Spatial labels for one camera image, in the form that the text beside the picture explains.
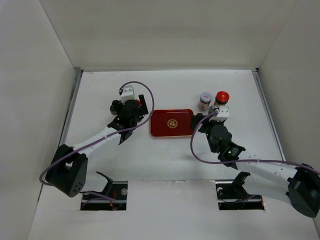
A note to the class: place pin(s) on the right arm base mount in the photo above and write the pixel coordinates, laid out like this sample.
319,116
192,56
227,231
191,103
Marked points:
232,196

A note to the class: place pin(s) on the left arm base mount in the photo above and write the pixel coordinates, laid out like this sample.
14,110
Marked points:
111,196

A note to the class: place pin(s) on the clear cap grinder bottle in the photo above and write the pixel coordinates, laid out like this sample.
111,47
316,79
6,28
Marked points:
214,109

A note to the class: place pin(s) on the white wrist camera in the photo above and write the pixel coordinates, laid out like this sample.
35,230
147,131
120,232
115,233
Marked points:
127,93
223,113

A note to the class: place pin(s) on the black cap white bottle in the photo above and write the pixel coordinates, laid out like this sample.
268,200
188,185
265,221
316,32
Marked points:
114,110

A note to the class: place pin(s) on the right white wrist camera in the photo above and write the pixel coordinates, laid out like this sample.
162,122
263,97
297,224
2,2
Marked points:
223,113

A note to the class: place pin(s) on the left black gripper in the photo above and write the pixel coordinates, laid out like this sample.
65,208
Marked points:
141,113

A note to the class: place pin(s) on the red lid dark sauce jar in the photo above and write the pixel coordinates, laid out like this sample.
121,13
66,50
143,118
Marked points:
221,98

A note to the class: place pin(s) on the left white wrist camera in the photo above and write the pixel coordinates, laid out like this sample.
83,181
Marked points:
127,93

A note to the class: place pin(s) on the red lacquer tray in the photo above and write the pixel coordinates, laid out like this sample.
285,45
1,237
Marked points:
167,123

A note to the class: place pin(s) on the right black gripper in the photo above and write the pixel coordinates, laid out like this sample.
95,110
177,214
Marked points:
202,129

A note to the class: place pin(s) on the grey lid spice jar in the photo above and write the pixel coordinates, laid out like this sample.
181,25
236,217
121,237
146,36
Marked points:
204,101

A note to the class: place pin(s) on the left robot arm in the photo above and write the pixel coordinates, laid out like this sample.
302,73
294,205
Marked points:
79,168

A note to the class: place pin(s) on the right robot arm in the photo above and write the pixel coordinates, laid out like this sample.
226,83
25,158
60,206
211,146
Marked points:
297,184

